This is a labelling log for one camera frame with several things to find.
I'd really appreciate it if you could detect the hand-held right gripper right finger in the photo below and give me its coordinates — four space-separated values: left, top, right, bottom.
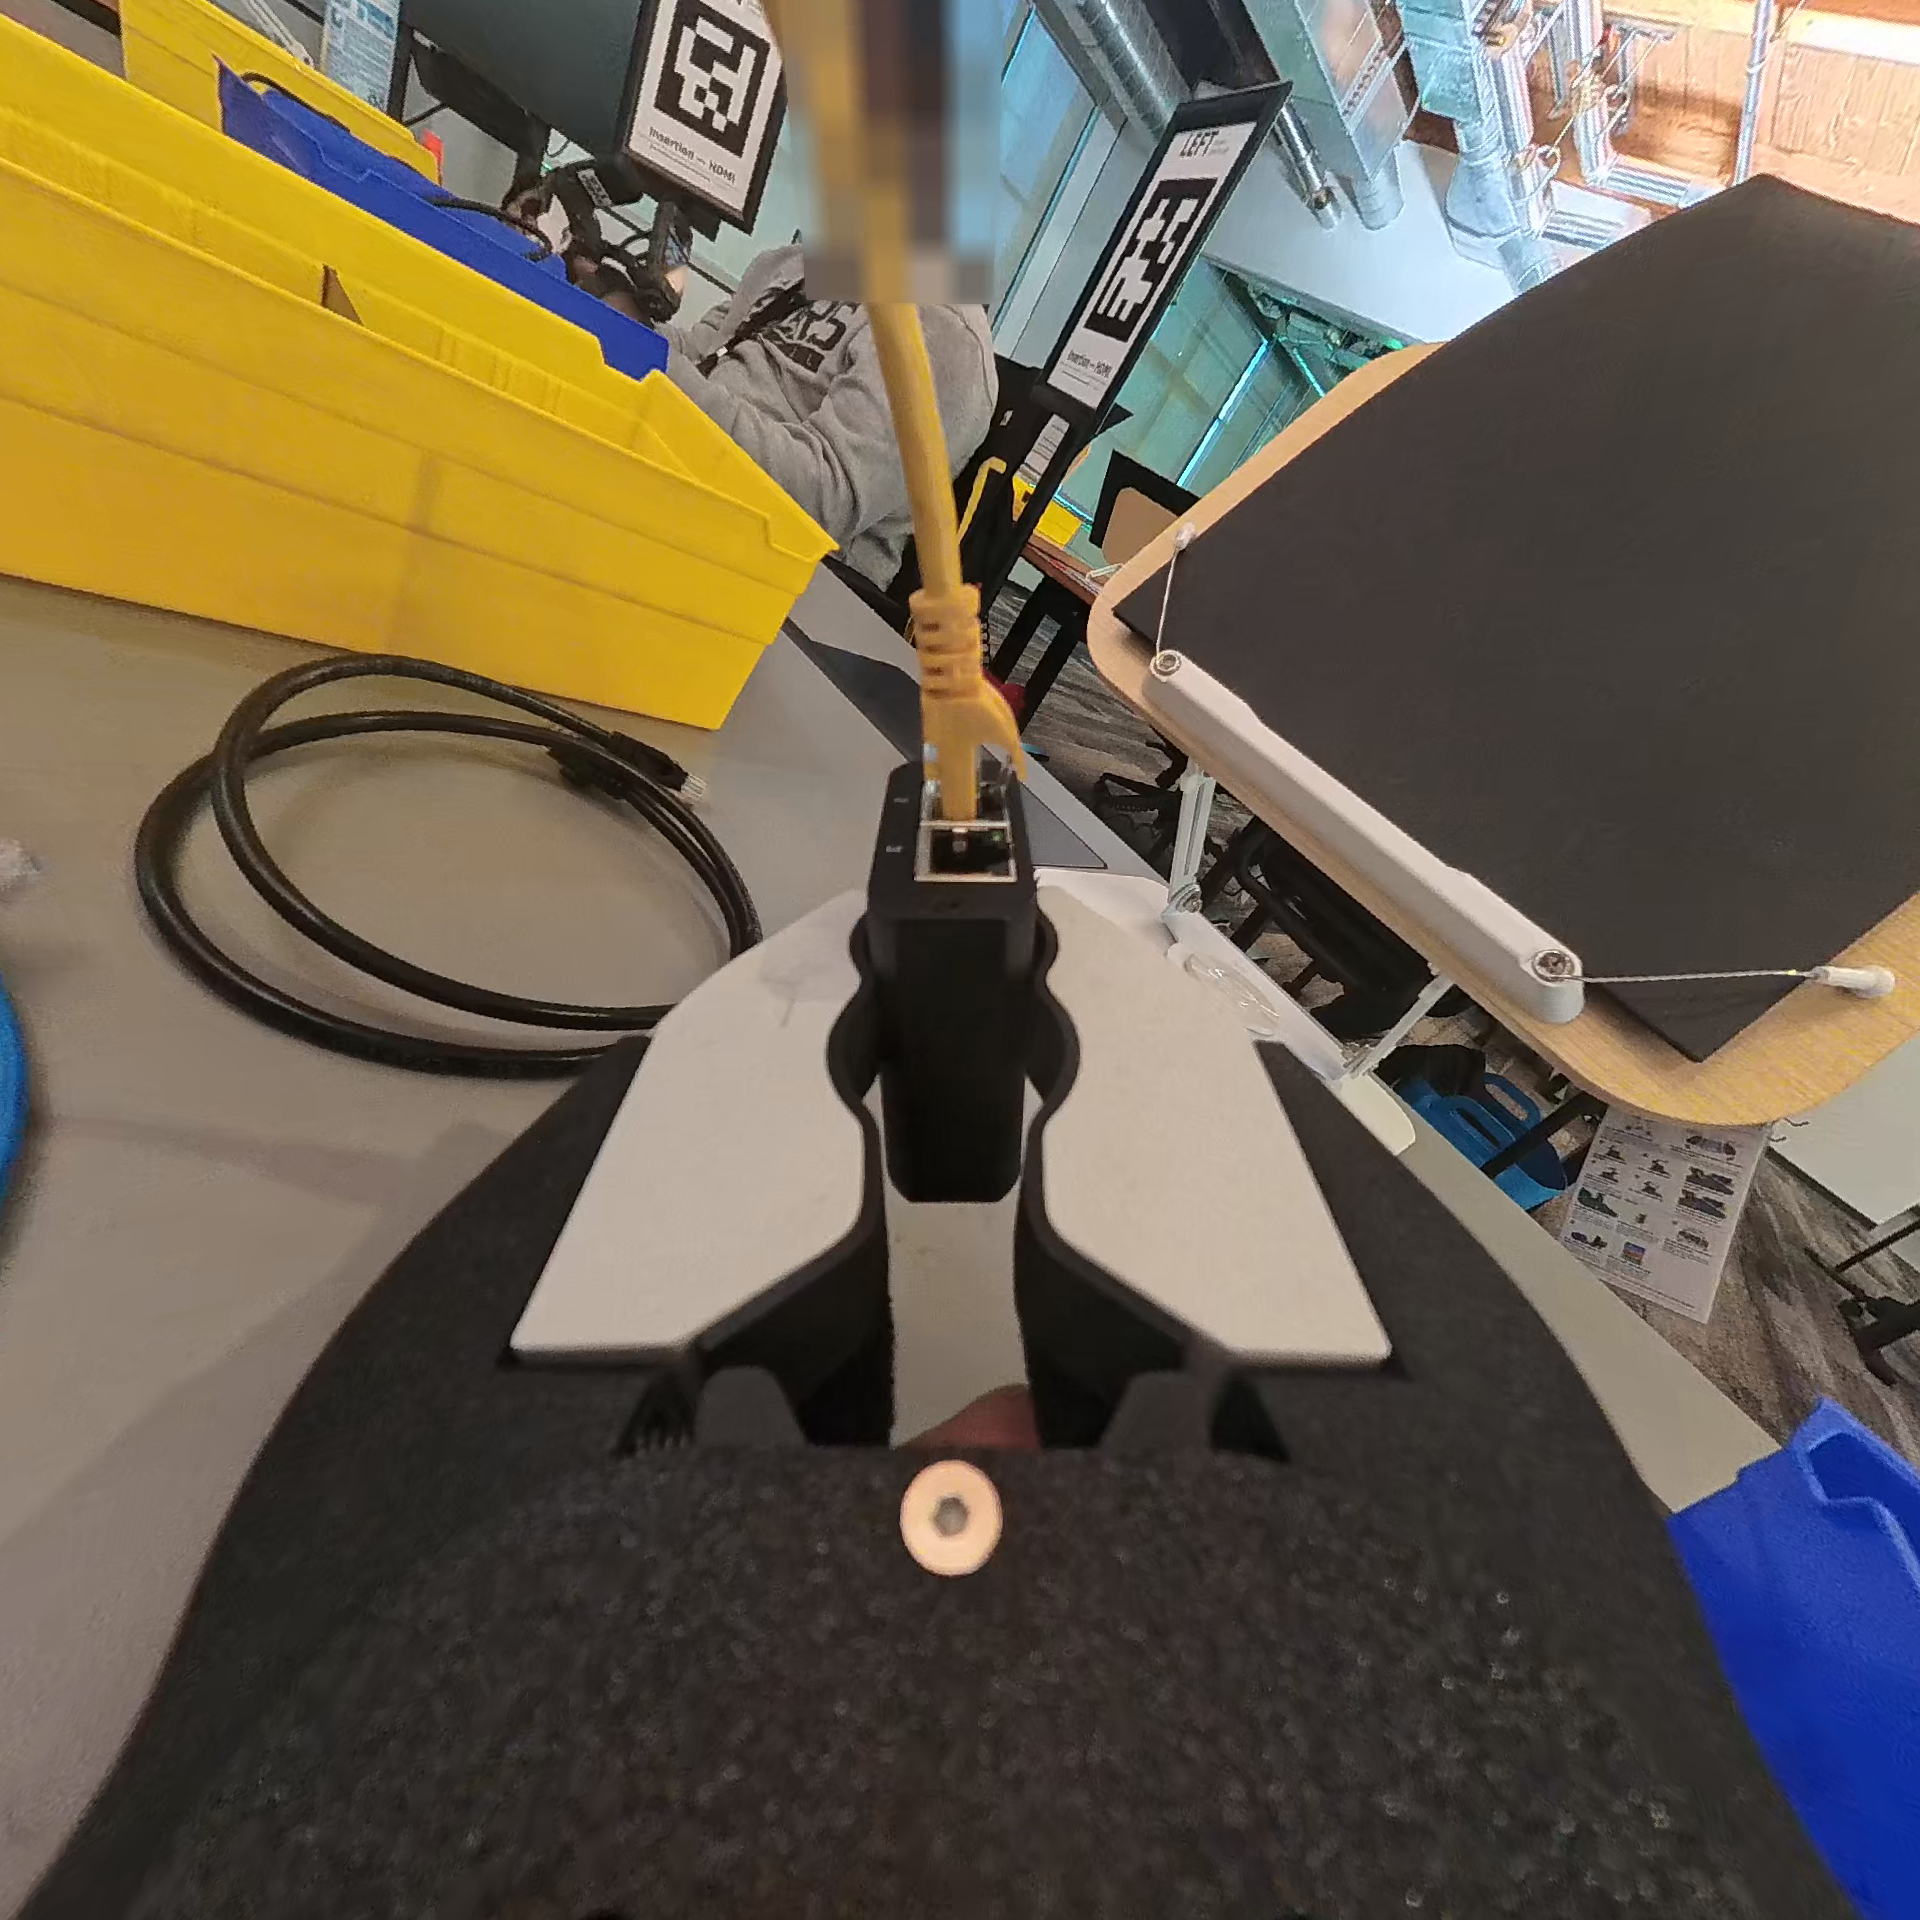
1017 903 1398 1446

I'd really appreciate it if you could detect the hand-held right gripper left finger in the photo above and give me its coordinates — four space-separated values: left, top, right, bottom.
516 903 905 1446

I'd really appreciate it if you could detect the black ethernet port adapter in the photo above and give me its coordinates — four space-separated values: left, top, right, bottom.
856 759 1058 1209

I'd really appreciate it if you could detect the black ethernet cable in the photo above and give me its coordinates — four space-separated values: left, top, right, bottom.
136 651 774 1084

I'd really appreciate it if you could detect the blue ethernet cable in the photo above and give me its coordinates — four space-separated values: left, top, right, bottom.
0 966 44 1209

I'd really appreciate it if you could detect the orange ethernet cable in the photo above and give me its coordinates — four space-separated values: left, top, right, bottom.
780 0 1027 836

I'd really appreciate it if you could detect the blue plastic bin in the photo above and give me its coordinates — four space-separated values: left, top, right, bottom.
215 63 676 393
1663 1390 1920 1920

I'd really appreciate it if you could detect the yellow plastic bin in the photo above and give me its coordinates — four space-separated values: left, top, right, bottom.
0 31 845 737
117 0 444 183

